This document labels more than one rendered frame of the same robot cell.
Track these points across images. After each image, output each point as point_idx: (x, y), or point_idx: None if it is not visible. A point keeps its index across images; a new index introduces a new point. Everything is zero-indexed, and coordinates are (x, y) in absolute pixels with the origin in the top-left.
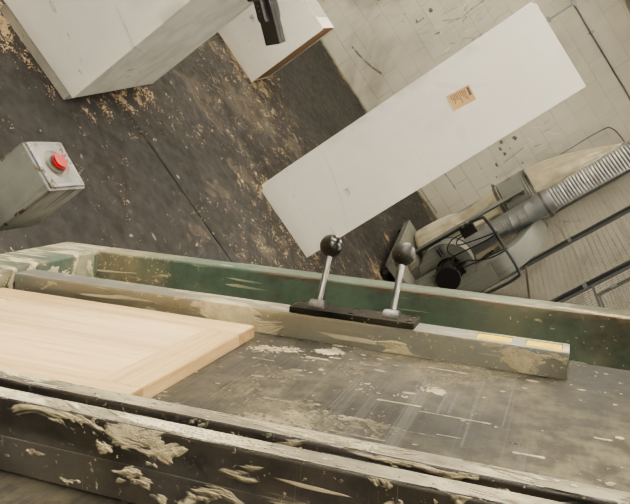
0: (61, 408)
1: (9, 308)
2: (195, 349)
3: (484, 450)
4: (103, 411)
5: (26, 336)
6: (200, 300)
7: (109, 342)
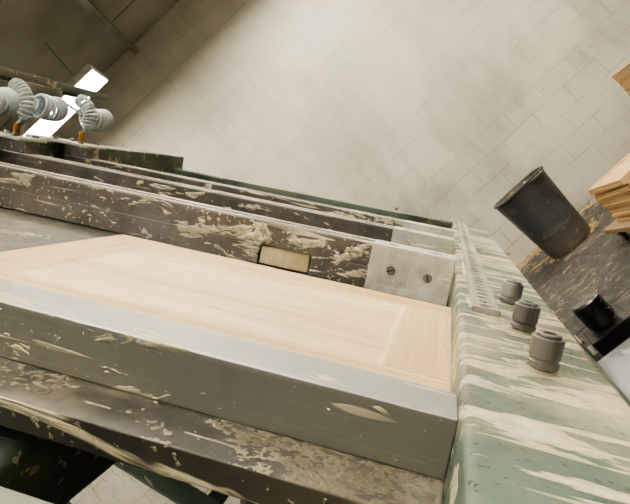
0: (148, 192)
1: (337, 342)
2: (36, 251)
3: None
4: (126, 188)
5: (247, 291)
6: None
7: (143, 274)
